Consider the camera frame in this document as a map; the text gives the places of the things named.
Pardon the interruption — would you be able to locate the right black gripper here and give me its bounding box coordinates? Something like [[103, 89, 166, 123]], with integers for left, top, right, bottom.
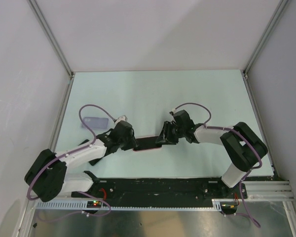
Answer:
[[155, 121, 185, 145]]

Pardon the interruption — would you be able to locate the black smartphone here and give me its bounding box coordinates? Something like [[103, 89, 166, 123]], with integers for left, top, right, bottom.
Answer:
[[135, 136, 162, 151]]

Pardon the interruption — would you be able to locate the pink phone case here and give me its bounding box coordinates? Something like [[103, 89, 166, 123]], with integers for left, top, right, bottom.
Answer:
[[132, 135, 163, 153]]

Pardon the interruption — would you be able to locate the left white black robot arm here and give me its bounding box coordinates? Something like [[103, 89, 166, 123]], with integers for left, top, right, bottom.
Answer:
[[25, 120, 138, 202]]

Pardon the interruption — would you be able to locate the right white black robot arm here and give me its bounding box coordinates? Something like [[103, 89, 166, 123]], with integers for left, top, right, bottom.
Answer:
[[156, 110, 268, 198]]

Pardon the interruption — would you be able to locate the translucent purple phone case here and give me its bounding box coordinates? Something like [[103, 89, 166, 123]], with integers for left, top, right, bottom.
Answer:
[[81, 117, 109, 130]]

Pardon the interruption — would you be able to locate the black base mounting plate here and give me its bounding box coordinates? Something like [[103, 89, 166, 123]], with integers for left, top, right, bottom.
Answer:
[[71, 176, 249, 208]]

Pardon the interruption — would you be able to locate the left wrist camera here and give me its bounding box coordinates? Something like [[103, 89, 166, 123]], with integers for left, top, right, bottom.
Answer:
[[115, 115, 127, 123]]

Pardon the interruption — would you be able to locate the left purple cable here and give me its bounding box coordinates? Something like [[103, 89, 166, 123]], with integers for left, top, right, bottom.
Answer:
[[27, 104, 121, 223]]

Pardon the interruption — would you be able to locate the grey slotted cable duct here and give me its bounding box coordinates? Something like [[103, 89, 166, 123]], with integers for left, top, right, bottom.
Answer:
[[35, 199, 228, 211]]

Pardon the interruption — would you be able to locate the left aluminium frame post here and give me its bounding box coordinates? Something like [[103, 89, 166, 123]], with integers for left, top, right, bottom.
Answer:
[[27, 0, 74, 79]]

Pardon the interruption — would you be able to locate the aluminium frame post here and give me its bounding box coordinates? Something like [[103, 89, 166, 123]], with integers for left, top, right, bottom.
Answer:
[[243, 0, 291, 79], [27, 0, 74, 79]]

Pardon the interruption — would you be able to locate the right aluminium frame post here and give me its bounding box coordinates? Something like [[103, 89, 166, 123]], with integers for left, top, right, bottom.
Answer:
[[243, 0, 291, 79]]

